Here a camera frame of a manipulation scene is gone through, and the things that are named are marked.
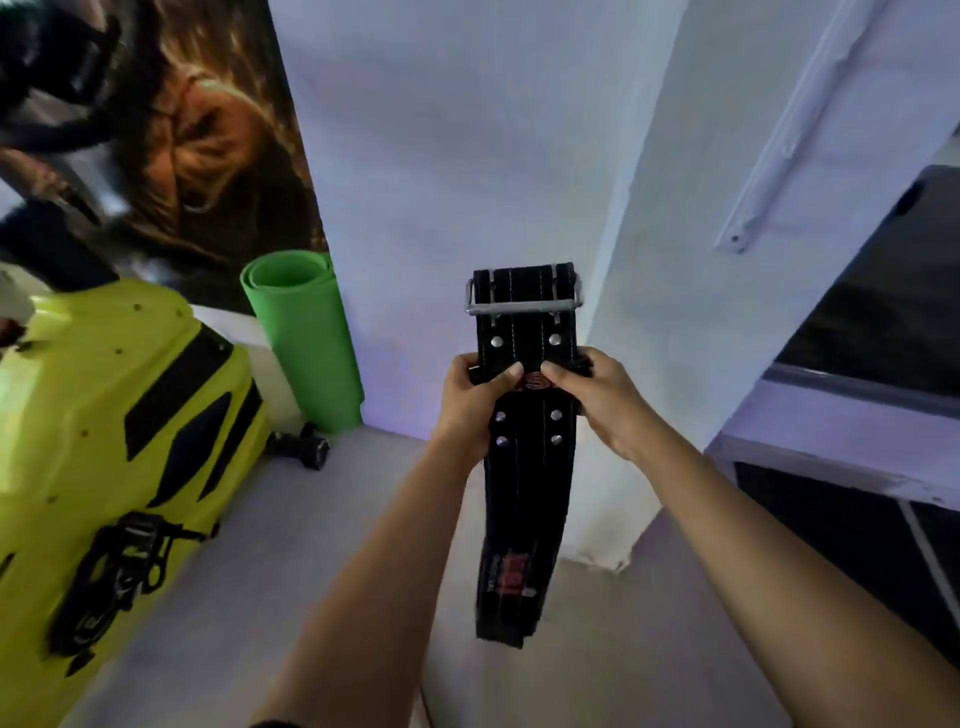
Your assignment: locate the person's right hand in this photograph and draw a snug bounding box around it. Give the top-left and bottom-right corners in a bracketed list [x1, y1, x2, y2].
[540, 346, 661, 463]

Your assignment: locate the yellow exercise bike body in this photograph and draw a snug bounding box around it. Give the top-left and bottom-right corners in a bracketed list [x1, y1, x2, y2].
[0, 279, 273, 728]

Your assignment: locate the white window frame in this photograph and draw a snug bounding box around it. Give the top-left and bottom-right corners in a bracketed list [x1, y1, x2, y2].
[705, 363, 960, 646]

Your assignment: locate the person's left forearm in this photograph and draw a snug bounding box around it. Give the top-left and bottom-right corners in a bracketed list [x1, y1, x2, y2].
[251, 431, 489, 728]

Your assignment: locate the black bike pedal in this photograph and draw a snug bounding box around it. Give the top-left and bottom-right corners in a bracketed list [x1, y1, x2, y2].
[46, 512, 220, 678]

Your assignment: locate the rolled green exercise mat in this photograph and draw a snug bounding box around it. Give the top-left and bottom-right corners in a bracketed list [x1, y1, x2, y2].
[239, 249, 366, 435]

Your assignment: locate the person's right forearm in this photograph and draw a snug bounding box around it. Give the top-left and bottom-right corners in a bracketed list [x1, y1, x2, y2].
[626, 427, 960, 728]

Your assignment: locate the white wall conduit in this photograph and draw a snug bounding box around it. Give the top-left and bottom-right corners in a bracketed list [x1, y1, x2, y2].
[714, 0, 890, 255]

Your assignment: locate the wall poster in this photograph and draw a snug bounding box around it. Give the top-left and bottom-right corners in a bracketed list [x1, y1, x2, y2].
[0, 0, 330, 316]

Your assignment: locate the person's left hand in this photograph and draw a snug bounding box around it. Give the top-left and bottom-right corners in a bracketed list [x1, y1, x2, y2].
[436, 353, 525, 466]

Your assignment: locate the black dumbbell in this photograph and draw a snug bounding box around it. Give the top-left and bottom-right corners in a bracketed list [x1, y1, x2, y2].
[265, 424, 332, 472]

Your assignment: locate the black leather weightlifting belt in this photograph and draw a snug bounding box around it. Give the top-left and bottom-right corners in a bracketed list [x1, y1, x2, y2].
[464, 262, 594, 650]

